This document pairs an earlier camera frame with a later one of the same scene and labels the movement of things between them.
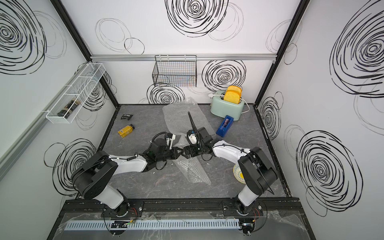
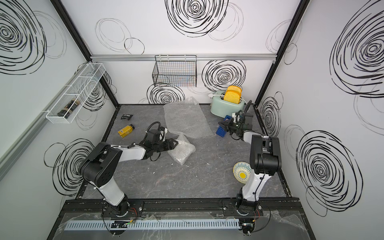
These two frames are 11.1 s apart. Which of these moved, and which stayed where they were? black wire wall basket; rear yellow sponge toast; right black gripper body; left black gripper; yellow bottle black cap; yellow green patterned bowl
Moved: left black gripper; right black gripper body
Stayed: black wire wall basket; yellow green patterned bowl; yellow bottle black cap; rear yellow sponge toast
